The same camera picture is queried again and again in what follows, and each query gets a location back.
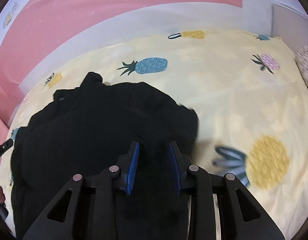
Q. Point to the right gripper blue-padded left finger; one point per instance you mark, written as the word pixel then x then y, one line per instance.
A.
pixel 128 166

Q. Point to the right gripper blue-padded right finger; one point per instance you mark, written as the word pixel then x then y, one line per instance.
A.
pixel 179 164

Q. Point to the floral patterned pillow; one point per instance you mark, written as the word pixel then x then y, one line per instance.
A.
pixel 301 58

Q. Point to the yellow pineapple print bedsheet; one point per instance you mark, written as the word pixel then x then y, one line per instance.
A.
pixel 248 94

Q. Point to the white bed side rail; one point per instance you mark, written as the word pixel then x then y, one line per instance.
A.
pixel 148 21

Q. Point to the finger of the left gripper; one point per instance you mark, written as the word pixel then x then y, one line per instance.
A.
pixel 6 146

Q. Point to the large black garment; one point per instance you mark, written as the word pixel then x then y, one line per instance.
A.
pixel 84 131

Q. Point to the white bed headboard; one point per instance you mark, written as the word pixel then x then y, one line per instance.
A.
pixel 291 26

